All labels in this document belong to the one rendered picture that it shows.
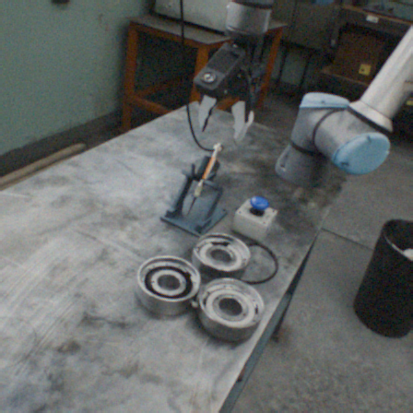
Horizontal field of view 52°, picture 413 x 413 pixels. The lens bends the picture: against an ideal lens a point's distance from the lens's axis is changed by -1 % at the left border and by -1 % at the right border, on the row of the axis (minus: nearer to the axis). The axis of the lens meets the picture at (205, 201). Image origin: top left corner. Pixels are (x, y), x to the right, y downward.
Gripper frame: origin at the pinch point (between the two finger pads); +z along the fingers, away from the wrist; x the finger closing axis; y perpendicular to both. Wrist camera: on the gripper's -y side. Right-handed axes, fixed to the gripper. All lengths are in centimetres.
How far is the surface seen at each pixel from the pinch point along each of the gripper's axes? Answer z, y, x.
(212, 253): 16.8, -13.8, -9.9
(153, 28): 23, 157, 129
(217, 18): 12, 181, 99
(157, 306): 16.2, -31.5, -9.8
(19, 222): 18.5, -29.4, 23.8
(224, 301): 16.7, -23.2, -17.5
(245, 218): 14.4, -1.7, -10.5
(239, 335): 16.3, -28.2, -22.7
